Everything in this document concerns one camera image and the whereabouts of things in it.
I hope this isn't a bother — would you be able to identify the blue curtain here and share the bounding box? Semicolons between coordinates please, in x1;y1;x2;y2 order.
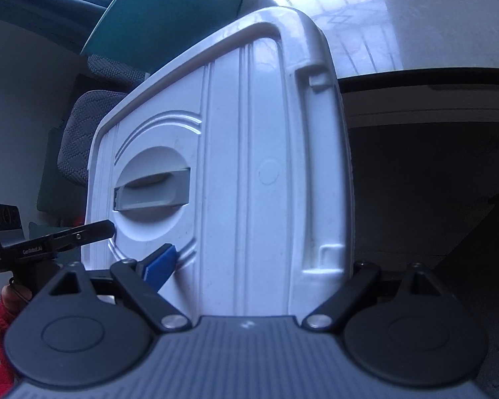
0;0;121;56

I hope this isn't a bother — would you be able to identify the white plastic box lid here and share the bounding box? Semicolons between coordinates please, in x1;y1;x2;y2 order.
81;6;355;319

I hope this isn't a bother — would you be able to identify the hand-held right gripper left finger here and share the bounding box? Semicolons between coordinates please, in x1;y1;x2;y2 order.
48;243;191;334

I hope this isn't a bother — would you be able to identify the person's left hand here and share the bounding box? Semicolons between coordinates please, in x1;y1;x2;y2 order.
0;283;30;313

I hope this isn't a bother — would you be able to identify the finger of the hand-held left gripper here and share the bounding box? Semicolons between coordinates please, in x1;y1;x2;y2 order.
19;221;116;259

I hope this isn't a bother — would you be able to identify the teal plastic storage box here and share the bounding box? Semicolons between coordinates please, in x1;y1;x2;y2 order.
81;0;251;76

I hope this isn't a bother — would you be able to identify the grey patterned chair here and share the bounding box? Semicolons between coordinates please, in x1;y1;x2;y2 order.
56;89;129;189
86;53;151;89

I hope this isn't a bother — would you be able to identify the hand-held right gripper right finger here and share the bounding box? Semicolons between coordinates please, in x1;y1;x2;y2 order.
303;261;443;334

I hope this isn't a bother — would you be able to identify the marble desktop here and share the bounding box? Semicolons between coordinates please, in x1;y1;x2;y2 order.
233;0;499;92

